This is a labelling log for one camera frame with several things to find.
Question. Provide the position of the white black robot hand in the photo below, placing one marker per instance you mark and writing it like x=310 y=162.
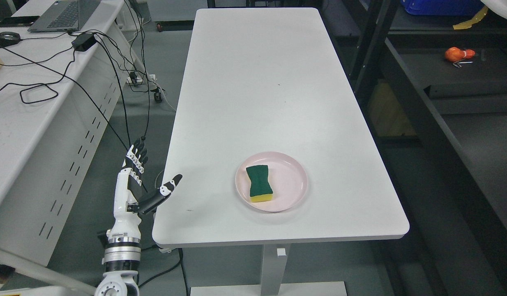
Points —
x=127 y=206

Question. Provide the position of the green yellow sponge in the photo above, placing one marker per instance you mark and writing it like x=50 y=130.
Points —
x=260 y=188

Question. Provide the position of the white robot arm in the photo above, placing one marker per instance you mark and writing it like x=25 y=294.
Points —
x=122 y=257

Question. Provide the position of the black metal shelf rack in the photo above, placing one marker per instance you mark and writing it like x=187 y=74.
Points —
x=442 y=128

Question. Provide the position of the orange toy on shelf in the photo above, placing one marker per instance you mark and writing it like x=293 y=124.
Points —
x=454 y=54

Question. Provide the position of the white perforated side desk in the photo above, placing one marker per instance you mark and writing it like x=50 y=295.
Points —
x=53 y=110

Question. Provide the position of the white table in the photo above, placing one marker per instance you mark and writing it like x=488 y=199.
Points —
x=269 y=80

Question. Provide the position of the pink round plate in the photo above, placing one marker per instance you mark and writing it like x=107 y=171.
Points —
x=285 y=175

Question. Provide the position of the black power adapter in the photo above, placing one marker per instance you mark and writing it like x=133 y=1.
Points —
x=83 y=42

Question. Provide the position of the grey laptop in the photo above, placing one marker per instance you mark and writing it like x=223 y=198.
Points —
x=65 y=16

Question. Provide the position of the black round mouse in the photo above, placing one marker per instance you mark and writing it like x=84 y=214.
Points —
x=9 y=39

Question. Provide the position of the black smartphone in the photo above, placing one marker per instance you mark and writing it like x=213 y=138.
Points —
x=18 y=21

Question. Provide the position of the blue plastic bin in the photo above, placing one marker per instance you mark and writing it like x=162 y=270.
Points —
x=442 y=7

